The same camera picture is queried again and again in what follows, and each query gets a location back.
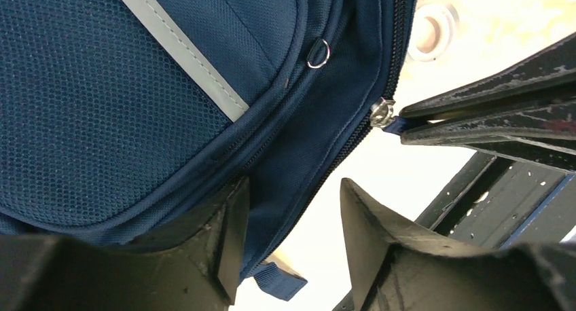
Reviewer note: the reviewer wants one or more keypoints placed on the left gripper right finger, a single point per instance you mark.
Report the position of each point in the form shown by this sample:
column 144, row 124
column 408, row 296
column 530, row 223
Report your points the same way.
column 397, row 264

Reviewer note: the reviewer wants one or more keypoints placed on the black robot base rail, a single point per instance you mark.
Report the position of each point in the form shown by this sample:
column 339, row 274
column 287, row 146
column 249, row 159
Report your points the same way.
column 496, row 203

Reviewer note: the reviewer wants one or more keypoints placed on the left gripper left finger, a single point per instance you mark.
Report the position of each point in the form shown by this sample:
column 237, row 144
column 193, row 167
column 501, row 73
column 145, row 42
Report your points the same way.
column 190, row 263

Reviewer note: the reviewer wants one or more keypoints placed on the navy blue student backpack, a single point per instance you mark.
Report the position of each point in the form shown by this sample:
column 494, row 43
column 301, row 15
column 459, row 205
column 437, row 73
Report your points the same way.
column 118, row 116

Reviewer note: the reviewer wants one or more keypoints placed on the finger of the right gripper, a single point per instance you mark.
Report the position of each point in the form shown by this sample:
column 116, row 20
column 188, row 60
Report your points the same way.
column 548, row 74
column 543, row 135

